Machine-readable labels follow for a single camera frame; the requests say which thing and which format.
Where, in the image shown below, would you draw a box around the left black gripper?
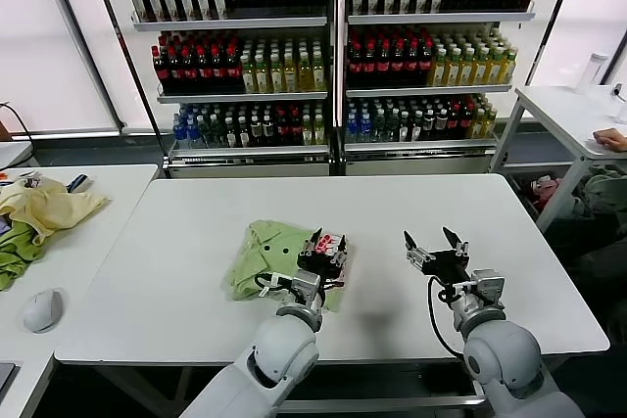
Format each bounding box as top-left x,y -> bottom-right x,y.
297,227 -> 350,287

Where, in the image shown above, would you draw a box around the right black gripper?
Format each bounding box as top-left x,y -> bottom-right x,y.
403,226 -> 471,282

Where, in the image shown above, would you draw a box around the green t-shirt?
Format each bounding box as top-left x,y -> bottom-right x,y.
222,219 -> 355,312

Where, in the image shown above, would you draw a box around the pink red clothes heap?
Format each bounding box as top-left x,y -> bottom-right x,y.
518,172 -> 564,212

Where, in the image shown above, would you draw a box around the person hand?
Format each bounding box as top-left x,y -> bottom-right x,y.
592,127 -> 627,151

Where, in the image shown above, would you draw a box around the grey green clothing pile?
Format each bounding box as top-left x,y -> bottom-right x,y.
570,164 -> 627,222

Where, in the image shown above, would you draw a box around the white table grey legs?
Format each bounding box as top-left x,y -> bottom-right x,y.
489,84 -> 627,235

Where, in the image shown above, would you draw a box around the metal beverage shelf rack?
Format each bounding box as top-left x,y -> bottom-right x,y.
336,0 -> 537,175
127,0 -> 338,178

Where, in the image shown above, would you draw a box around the blue white striped pouch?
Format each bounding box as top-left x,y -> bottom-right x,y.
66,172 -> 95,193

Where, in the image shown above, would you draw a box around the pale yellow garment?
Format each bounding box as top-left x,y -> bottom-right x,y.
0,176 -> 112,246

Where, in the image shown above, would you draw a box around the white computer mouse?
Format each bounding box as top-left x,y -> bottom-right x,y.
23,289 -> 65,334

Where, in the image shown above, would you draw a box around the crumpled lime green garment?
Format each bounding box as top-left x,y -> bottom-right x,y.
0,220 -> 50,292

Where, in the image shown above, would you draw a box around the dark flat device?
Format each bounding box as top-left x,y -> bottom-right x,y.
0,361 -> 19,393

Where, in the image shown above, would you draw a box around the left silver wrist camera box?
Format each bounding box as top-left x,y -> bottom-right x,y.
292,270 -> 322,300

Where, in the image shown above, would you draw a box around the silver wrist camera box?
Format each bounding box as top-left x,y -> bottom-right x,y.
470,269 -> 506,304
292,270 -> 322,300

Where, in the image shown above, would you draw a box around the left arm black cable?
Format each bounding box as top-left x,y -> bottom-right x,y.
254,271 -> 300,298

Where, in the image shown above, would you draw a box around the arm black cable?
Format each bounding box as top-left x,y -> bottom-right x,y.
426,276 -> 471,358
254,271 -> 300,298

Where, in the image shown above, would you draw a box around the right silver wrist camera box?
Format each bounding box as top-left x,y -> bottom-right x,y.
470,269 -> 506,304

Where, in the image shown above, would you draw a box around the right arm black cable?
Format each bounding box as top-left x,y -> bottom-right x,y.
426,276 -> 471,358

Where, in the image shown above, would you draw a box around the thin black power cable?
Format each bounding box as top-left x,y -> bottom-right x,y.
0,100 -> 38,166

